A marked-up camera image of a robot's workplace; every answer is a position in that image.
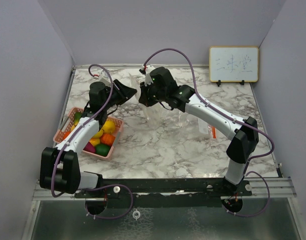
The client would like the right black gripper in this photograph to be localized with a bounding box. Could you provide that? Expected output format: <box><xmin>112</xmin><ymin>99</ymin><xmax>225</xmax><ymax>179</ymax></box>
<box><xmin>138</xmin><ymin>79</ymin><xmax>167</xmax><ymax>108</ymax></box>

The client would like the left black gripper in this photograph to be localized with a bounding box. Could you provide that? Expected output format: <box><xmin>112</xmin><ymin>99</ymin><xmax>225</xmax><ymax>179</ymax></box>
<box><xmin>102</xmin><ymin>79</ymin><xmax>138</xmax><ymax>111</ymax></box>

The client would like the clear zip top bag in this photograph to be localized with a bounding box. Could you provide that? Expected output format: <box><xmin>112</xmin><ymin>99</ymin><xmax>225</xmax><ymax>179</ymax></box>
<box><xmin>129</xmin><ymin>74</ymin><xmax>163</xmax><ymax>129</ymax></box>

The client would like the yellow toy lemon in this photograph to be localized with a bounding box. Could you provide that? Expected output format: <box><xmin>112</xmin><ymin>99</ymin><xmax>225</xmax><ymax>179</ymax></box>
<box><xmin>70</xmin><ymin>111</ymin><xmax>82</xmax><ymax>132</ymax></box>

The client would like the pink plastic basket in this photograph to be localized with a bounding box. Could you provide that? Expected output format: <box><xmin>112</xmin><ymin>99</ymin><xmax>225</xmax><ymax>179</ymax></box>
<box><xmin>53</xmin><ymin>107</ymin><xmax>124</xmax><ymax>160</ymax></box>

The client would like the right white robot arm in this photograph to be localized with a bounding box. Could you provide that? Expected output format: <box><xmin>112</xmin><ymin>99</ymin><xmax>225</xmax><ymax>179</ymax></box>
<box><xmin>138</xmin><ymin>67</ymin><xmax>259</xmax><ymax>196</ymax></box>

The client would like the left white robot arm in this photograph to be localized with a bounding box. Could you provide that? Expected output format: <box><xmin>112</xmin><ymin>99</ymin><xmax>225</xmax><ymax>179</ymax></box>
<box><xmin>39</xmin><ymin>79</ymin><xmax>137</xmax><ymax>198</ymax></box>

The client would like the yellow orange toy pepper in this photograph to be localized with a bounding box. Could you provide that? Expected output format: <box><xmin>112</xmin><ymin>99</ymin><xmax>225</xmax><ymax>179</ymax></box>
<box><xmin>89</xmin><ymin>138</ymin><xmax>101</xmax><ymax>147</ymax></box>

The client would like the green toy lime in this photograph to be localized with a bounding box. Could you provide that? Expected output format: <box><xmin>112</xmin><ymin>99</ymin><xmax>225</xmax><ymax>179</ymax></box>
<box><xmin>94</xmin><ymin>143</ymin><xmax>111</xmax><ymax>157</ymax></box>

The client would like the purple toy sweet potato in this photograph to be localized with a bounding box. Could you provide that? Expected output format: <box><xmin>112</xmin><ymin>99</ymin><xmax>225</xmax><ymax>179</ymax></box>
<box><xmin>83</xmin><ymin>142</ymin><xmax>96</xmax><ymax>154</ymax></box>

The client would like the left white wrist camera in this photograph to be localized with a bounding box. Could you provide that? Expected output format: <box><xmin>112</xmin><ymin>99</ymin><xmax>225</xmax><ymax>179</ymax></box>
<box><xmin>98</xmin><ymin>72</ymin><xmax>111</xmax><ymax>86</ymax></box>

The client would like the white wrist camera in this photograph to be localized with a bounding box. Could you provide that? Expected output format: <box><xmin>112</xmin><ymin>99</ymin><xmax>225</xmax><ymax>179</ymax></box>
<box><xmin>139</xmin><ymin>64</ymin><xmax>155</xmax><ymax>76</ymax></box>
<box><xmin>98</xmin><ymin>72</ymin><xmax>111</xmax><ymax>86</ymax></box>

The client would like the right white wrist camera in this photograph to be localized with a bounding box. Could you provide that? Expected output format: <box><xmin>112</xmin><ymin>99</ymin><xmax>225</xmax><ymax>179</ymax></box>
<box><xmin>139</xmin><ymin>64</ymin><xmax>155</xmax><ymax>76</ymax></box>

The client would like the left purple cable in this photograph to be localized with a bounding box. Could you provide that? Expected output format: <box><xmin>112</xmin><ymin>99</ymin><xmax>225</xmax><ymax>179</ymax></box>
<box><xmin>50</xmin><ymin>64</ymin><xmax>114</xmax><ymax>198</ymax></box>

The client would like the purple cable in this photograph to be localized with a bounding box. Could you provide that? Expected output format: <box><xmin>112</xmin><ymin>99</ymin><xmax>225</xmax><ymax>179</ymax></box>
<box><xmin>143</xmin><ymin>48</ymin><xmax>275</xmax><ymax>218</ymax></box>
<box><xmin>50</xmin><ymin>64</ymin><xmax>114</xmax><ymax>198</ymax></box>

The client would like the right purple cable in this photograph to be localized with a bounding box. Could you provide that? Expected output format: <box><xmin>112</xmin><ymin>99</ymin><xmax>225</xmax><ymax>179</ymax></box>
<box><xmin>143</xmin><ymin>48</ymin><xmax>275</xmax><ymax>218</ymax></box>

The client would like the small whiteboard wooden frame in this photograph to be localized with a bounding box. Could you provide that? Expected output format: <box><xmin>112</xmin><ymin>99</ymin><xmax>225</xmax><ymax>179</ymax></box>
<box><xmin>209</xmin><ymin>46</ymin><xmax>259</xmax><ymax>85</ymax></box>

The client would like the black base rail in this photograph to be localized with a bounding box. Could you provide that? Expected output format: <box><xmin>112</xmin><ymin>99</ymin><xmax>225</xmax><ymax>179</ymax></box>
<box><xmin>75</xmin><ymin>178</ymin><xmax>252</xmax><ymax>209</ymax></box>

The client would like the aluminium frame rail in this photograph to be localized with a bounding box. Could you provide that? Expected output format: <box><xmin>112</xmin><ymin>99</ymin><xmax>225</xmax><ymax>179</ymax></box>
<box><xmin>246</xmin><ymin>177</ymin><xmax>297</xmax><ymax>199</ymax></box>

